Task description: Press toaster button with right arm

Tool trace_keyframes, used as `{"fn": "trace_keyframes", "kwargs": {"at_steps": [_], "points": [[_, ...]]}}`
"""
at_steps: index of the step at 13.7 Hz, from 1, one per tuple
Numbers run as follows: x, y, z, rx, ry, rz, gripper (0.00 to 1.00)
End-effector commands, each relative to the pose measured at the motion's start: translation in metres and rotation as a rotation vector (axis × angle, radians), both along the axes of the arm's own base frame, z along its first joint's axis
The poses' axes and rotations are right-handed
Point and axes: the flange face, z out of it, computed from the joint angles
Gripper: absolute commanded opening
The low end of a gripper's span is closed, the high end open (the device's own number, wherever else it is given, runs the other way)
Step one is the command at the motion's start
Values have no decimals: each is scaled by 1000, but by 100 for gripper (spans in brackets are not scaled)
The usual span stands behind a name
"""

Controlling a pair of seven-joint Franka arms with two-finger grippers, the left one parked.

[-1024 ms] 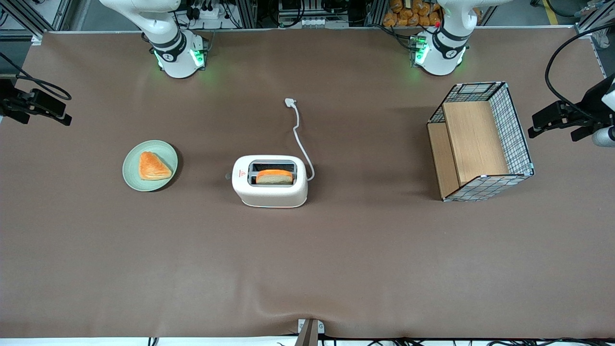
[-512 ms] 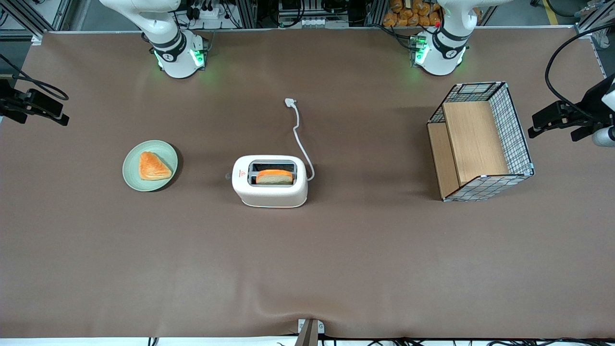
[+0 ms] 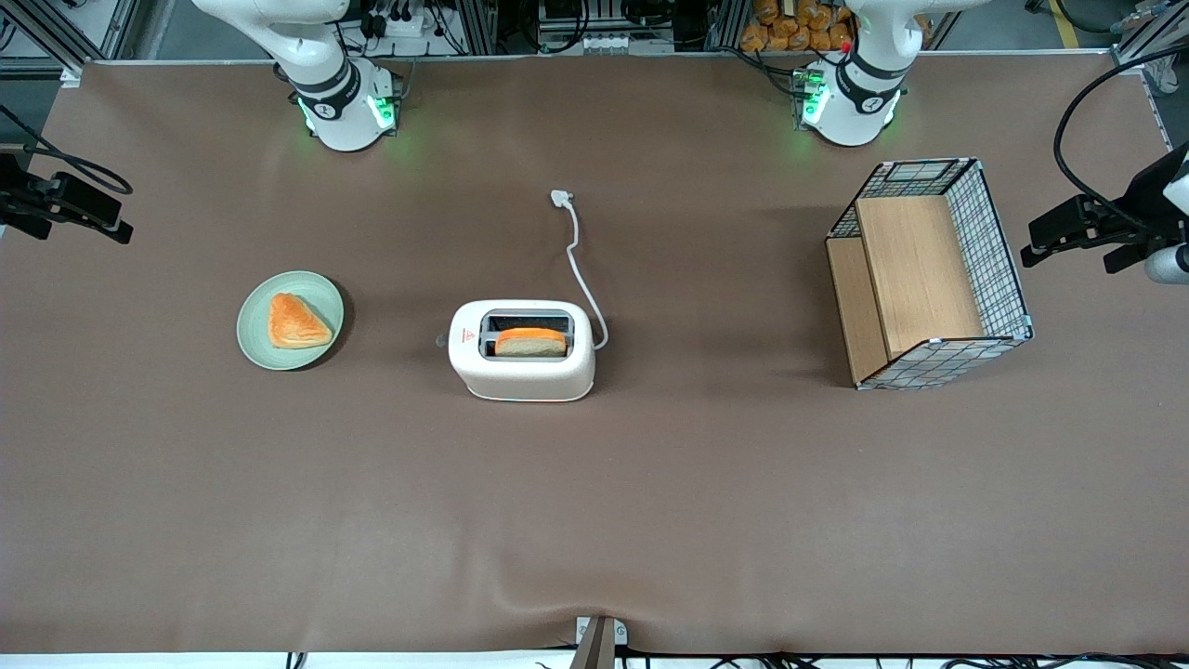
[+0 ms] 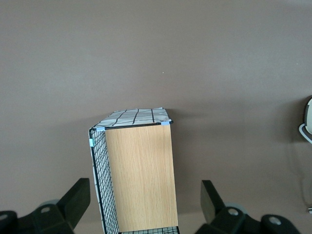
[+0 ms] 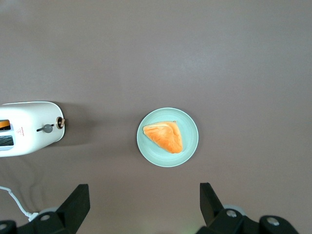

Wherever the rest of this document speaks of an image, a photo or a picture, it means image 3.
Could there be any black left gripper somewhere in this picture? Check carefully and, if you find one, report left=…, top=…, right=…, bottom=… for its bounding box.
left=1021, top=139, right=1189, bottom=274

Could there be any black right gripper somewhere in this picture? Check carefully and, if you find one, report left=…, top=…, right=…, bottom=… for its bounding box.
left=0, top=152, right=134, bottom=245

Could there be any white two-slot toaster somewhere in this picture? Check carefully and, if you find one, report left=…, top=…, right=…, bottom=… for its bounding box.
left=448, top=299, right=596, bottom=402

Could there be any wooden shelf board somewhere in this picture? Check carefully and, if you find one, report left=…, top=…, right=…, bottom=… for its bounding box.
left=827, top=195, right=986, bottom=384

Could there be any pale green round plate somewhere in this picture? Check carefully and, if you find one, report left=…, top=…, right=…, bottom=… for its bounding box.
left=236, top=270, right=346, bottom=372

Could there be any triangular golden bread piece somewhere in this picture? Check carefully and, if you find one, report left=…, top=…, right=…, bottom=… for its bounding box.
left=268, top=293, right=333, bottom=350

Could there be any pile of orange bread rolls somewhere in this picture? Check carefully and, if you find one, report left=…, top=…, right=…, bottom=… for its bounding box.
left=740, top=0, right=856, bottom=54

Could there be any white power strip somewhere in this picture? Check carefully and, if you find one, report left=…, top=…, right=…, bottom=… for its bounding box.
left=367, top=0, right=439, bottom=38

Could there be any toast slice with orange crust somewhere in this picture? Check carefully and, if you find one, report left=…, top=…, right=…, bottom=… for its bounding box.
left=493, top=326, right=568, bottom=358

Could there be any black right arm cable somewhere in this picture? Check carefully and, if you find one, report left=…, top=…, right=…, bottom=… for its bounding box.
left=0, top=102, right=135, bottom=198

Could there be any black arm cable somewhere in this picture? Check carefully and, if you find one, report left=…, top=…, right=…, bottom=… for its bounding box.
left=1052, top=46, right=1189, bottom=244
left=0, top=102, right=135, bottom=198

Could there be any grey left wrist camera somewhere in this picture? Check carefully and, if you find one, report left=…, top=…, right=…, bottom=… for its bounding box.
left=1144, top=243, right=1189, bottom=285

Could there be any wire mesh basket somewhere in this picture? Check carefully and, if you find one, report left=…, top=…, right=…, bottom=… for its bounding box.
left=825, top=158, right=1034, bottom=391

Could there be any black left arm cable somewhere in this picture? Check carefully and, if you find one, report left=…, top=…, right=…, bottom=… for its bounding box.
left=1052, top=46, right=1189, bottom=244

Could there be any aluminium frame profile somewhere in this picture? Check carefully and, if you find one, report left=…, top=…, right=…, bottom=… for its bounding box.
left=1110, top=0, right=1189, bottom=68
left=0, top=0, right=131, bottom=73
left=708, top=0, right=750, bottom=52
left=457, top=0, right=500, bottom=55

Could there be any white toaster power cord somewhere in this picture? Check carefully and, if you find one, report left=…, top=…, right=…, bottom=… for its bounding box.
left=550, top=190, right=610, bottom=351

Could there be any metal table edge bracket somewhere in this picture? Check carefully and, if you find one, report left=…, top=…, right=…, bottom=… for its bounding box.
left=570, top=615, right=629, bottom=669

